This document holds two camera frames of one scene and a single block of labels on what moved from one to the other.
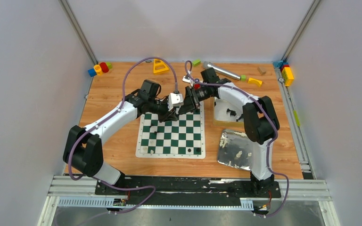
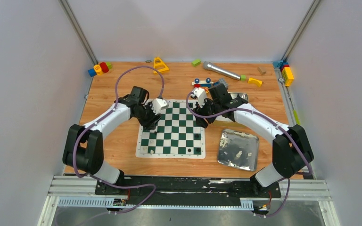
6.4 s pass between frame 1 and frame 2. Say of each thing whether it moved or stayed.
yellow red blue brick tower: stayed
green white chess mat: stayed
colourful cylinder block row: stayed
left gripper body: moved
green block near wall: stayed
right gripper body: moved
